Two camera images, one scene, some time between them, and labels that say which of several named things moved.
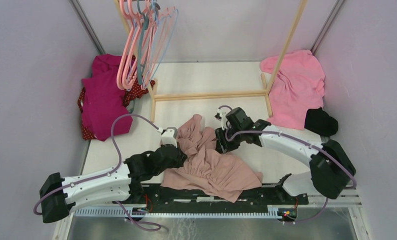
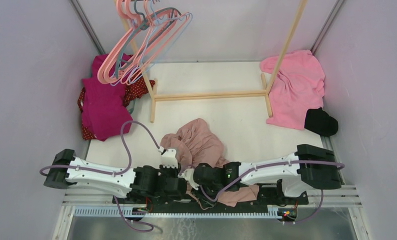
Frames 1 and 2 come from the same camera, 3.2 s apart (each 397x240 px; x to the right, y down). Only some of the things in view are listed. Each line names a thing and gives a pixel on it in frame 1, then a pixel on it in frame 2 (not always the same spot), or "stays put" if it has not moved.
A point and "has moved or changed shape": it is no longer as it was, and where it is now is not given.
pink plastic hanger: (121, 70) → (122, 9)
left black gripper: (180, 160) → (162, 169)
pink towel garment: (299, 86) stays put
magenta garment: (104, 107) stays put
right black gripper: (222, 145) → (205, 202)
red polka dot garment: (135, 91) stays put
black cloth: (317, 121) stays put
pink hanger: (129, 69) → (157, 48)
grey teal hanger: (145, 26) → (140, 27)
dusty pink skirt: (206, 170) has moved or changed shape
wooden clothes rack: (266, 93) stays put
